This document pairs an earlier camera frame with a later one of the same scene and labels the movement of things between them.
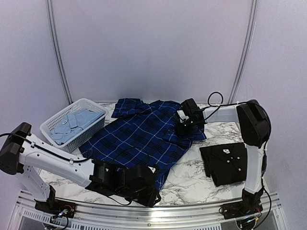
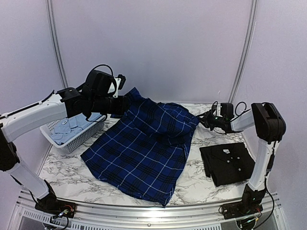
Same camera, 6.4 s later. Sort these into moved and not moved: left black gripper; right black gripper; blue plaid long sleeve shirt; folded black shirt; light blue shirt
Moved: blue plaid long sleeve shirt; right black gripper; left black gripper
Not moved: light blue shirt; folded black shirt
